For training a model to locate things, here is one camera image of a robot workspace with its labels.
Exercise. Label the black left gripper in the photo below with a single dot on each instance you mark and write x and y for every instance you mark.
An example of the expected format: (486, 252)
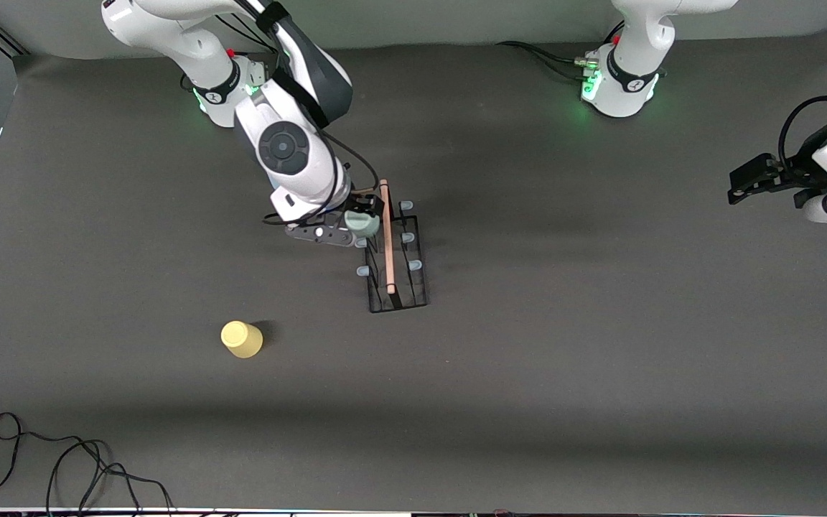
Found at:
(798, 174)

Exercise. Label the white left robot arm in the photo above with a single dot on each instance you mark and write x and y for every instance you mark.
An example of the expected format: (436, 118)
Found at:
(629, 79)

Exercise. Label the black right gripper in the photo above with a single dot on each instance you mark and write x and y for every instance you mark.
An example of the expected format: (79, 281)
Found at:
(364, 206)

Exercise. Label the pale green plastic cup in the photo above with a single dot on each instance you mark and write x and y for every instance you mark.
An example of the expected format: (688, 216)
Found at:
(363, 226)

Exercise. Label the dark grey table mat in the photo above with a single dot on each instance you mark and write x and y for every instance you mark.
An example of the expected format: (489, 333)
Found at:
(456, 395)

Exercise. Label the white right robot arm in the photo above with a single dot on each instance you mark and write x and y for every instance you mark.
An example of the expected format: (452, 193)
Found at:
(284, 147)

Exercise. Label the yellow plastic cup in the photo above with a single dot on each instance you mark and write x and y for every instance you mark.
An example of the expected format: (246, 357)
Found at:
(243, 340)

